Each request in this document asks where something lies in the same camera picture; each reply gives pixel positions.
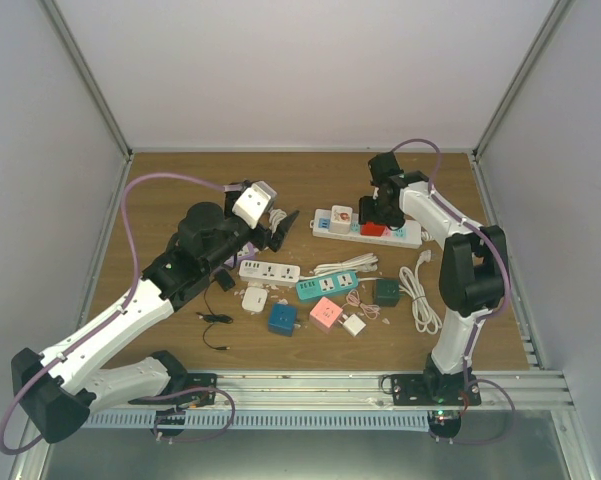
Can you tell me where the red cube adapter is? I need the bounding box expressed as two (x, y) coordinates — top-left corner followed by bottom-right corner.
(359, 222), (386, 237)

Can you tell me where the long white power strip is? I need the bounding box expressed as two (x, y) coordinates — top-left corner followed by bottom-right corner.
(310, 209), (433, 249)

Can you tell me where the white cartoon cube adapter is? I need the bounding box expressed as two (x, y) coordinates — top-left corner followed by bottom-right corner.
(328, 205), (353, 235)

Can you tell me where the dark green cube adapter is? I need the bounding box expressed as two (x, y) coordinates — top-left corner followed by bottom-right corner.
(373, 278), (401, 307)

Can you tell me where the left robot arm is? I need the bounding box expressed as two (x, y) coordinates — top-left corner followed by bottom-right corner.
(11, 202), (298, 444)

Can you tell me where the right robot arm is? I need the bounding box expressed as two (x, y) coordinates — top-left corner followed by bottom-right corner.
(359, 167), (510, 405)

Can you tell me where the small white plug adapter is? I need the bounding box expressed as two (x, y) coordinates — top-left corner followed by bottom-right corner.
(340, 314), (366, 337)

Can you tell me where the purple power strip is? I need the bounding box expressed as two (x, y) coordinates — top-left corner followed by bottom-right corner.
(224, 243), (260, 268)

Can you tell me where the white power strip centre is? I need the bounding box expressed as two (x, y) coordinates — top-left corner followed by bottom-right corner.
(238, 260), (301, 287)

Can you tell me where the teal power strip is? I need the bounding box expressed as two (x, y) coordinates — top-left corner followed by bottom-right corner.
(295, 271), (359, 302)

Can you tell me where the white square charger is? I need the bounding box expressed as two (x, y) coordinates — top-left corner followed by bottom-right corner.
(241, 286), (268, 314)

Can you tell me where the blue cube adapter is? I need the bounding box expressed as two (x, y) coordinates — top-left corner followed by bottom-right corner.
(268, 303), (297, 337)

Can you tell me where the pink cube adapter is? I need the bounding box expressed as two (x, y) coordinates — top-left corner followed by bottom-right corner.
(309, 297), (343, 333)

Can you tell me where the coiled white cable left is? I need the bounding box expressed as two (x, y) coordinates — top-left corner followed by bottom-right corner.
(265, 208), (289, 234)

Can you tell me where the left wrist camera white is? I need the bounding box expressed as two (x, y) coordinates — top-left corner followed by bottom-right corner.
(225, 181), (277, 229)

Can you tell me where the black power adapter with cable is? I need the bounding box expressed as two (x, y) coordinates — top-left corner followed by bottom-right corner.
(197, 268), (236, 351)

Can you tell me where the white cable bundle centre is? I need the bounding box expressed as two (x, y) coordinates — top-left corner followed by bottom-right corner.
(311, 252), (380, 275)

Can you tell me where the pink thin cable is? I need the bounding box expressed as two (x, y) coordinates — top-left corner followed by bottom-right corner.
(345, 288), (380, 320)

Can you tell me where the white cable right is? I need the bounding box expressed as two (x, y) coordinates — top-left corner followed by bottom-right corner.
(397, 249), (443, 335)

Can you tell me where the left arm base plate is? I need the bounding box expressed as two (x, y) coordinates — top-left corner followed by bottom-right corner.
(128, 372), (218, 407)

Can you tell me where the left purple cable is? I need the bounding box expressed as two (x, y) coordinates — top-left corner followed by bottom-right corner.
(0, 172), (244, 456)

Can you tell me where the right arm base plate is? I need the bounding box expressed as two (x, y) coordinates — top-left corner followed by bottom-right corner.
(389, 373), (482, 407)

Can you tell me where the slotted cable duct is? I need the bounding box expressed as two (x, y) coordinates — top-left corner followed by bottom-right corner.
(85, 409), (429, 432)

